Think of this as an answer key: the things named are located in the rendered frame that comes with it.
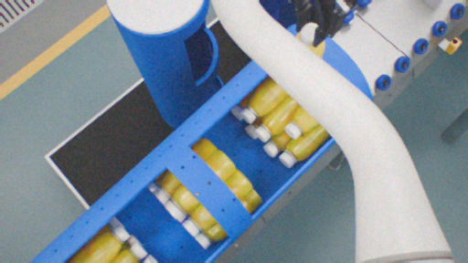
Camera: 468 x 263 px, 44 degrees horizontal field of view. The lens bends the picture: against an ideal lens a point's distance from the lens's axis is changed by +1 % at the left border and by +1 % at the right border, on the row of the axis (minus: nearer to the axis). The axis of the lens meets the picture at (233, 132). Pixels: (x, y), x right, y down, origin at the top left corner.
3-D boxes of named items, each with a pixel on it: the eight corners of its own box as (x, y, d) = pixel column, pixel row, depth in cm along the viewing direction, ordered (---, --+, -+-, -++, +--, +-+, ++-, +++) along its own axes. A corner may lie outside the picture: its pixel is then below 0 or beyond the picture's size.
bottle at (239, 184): (248, 184, 141) (198, 232, 138) (230, 165, 139) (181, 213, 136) (258, 190, 135) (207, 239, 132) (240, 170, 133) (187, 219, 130)
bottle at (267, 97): (283, 60, 147) (237, 103, 144) (293, 58, 140) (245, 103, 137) (299, 80, 148) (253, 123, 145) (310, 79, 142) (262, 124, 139)
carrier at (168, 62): (168, 142, 240) (234, 121, 241) (118, 48, 157) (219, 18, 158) (151, 81, 248) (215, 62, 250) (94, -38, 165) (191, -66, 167)
